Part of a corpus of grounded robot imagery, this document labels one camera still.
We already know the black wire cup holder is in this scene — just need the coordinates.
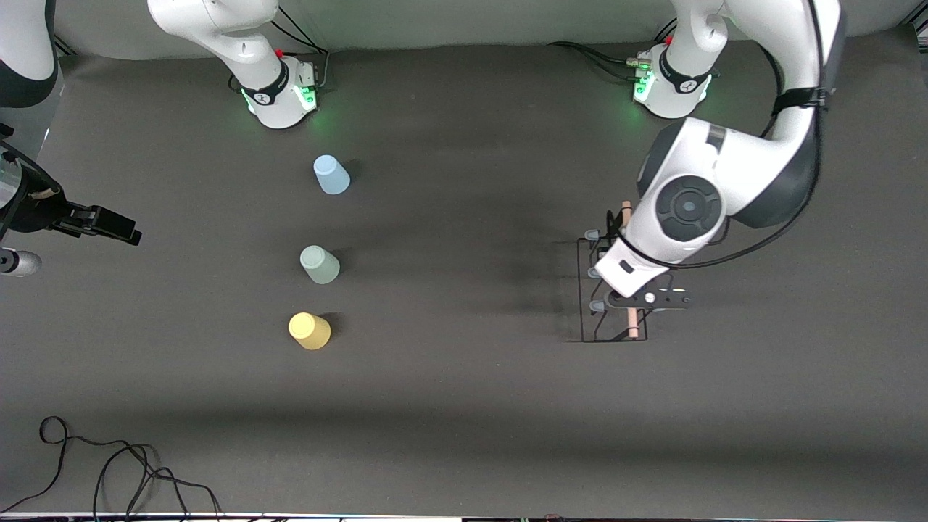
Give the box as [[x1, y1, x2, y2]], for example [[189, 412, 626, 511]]
[[576, 201, 648, 344]]

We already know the pale green plastic cup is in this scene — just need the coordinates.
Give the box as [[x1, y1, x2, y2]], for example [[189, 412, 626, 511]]
[[299, 245, 341, 285]]

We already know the yellow plastic cup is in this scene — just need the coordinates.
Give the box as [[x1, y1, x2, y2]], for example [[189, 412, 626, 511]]
[[288, 312, 332, 351]]

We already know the light blue plastic cup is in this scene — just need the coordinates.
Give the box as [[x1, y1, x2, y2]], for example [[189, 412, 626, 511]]
[[312, 154, 352, 196]]

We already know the black left arm wrist cable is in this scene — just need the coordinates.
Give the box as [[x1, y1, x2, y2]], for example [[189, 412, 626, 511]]
[[613, 0, 829, 270]]

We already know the loose black cable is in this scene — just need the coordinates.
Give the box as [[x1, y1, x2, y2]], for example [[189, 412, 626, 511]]
[[0, 415, 223, 520]]

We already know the black right arm base cable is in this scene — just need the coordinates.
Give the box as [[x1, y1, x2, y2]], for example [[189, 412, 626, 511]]
[[270, 6, 331, 94]]

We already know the black arm base cable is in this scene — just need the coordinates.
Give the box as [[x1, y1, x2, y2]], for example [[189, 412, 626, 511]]
[[547, 41, 646, 82], [270, 6, 331, 94]]

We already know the black left arm base cable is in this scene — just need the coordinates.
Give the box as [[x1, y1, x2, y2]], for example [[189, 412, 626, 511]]
[[547, 41, 646, 82]]

